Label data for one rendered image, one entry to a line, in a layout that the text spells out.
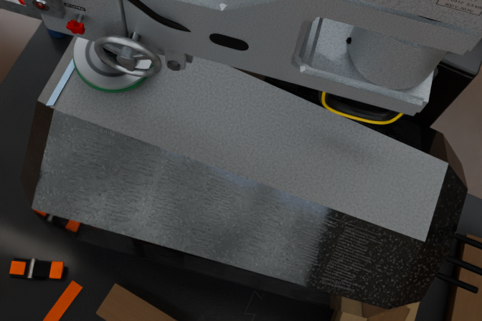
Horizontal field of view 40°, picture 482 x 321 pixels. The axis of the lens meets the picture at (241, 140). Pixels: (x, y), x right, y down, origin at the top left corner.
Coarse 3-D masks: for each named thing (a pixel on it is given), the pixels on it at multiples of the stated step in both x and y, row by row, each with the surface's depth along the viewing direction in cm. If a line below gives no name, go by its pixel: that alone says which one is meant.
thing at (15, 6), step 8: (0, 0) 154; (8, 0) 153; (16, 0) 153; (0, 8) 157; (8, 8) 156; (16, 8) 155; (24, 8) 154; (32, 16) 157; (40, 16) 156; (152, 48) 156; (160, 48) 155; (192, 56) 155; (168, 64) 153; (176, 64) 153
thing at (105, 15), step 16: (64, 0) 135; (80, 0) 134; (96, 0) 132; (112, 0) 130; (48, 16) 144; (64, 16) 142; (96, 16) 138; (112, 16) 137; (64, 32) 149; (96, 32) 145; (112, 32) 143
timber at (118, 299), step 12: (120, 288) 226; (108, 300) 224; (120, 300) 224; (132, 300) 225; (144, 300) 225; (96, 312) 223; (108, 312) 223; (120, 312) 223; (132, 312) 223; (144, 312) 224; (156, 312) 224
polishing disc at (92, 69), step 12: (84, 48) 177; (84, 60) 175; (96, 60) 176; (144, 60) 177; (84, 72) 174; (96, 72) 174; (108, 72) 175; (120, 72) 175; (96, 84) 173; (108, 84) 173; (120, 84) 174; (132, 84) 175
